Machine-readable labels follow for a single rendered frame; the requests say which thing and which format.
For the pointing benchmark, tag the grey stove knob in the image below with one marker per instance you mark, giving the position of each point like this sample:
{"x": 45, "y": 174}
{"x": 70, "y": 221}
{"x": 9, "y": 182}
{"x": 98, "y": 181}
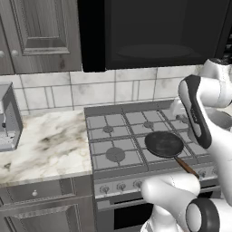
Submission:
{"x": 104, "y": 189}
{"x": 215, "y": 170}
{"x": 201, "y": 173}
{"x": 121, "y": 186}
{"x": 137, "y": 183}

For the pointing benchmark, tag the round silver cupboard knob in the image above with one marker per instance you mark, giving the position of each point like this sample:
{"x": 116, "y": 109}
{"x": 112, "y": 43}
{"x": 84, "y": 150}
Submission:
{"x": 14, "y": 53}
{"x": 1, "y": 54}

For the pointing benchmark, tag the black microwave oven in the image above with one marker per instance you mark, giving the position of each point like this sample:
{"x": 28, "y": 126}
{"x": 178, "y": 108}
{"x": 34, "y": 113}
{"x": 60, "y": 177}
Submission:
{"x": 157, "y": 30}

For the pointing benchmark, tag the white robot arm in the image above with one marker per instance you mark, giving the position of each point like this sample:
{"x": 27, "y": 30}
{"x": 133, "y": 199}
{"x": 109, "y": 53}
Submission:
{"x": 169, "y": 193}

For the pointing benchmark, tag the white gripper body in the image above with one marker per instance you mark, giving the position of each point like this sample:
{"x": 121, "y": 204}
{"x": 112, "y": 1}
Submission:
{"x": 178, "y": 107}

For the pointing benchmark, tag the grey wall cupboard door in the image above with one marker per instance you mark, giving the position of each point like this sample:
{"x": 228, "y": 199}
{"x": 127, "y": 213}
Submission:
{"x": 4, "y": 30}
{"x": 45, "y": 33}

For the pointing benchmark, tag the grey metal toaster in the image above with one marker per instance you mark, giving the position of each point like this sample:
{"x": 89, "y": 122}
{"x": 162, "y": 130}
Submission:
{"x": 10, "y": 120}

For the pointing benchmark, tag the grey metal pot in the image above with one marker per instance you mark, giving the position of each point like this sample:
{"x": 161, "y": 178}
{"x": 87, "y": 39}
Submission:
{"x": 220, "y": 120}

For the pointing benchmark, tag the grey drawer front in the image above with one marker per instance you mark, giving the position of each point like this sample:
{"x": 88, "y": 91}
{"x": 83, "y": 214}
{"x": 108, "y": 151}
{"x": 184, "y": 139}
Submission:
{"x": 39, "y": 191}

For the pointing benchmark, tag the black oven door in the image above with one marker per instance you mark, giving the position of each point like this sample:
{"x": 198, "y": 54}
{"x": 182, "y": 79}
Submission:
{"x": 130, "y": 216}

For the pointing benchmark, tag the grey base cupboard door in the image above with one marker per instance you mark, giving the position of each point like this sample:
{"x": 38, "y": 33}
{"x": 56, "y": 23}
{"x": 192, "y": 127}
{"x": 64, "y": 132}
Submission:
{"x": 39, "y": 219}

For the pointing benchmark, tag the grey gas stove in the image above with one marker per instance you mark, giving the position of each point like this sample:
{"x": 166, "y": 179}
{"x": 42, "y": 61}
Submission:
{"x": 120, "y": 142}

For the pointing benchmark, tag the round silver drawer knob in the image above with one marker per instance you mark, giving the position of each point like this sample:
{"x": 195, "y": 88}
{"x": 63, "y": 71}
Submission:
{"x": 34, "y": 192}

